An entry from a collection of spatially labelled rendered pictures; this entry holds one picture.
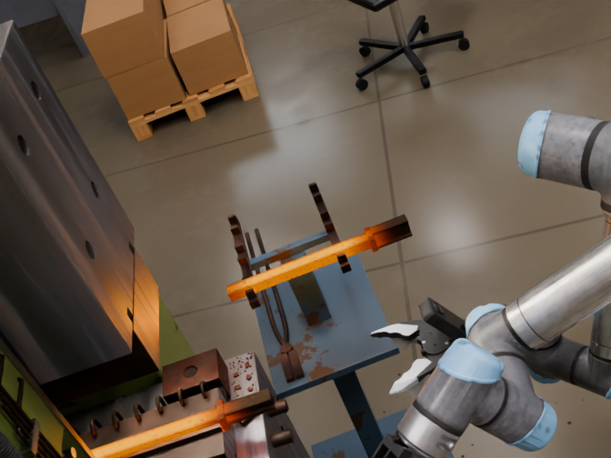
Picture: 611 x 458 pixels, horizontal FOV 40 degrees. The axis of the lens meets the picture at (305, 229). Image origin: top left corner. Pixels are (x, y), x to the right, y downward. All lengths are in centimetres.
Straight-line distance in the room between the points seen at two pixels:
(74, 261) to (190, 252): 259
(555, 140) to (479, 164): 214
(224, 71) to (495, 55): 141
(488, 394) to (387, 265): 212
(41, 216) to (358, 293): 116
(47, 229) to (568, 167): 83
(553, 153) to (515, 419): 49
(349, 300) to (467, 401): 101
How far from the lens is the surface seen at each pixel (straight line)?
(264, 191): 384
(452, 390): 110
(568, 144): 143
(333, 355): 196
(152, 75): 452
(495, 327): 124
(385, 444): 112
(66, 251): 110
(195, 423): 158
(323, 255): 179
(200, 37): 452
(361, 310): 204
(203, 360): 172
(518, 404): 116
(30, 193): 106
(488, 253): 315
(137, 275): 136
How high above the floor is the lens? 213
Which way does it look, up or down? 37 degrees down
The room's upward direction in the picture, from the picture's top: 22 degrees counter-clockwise
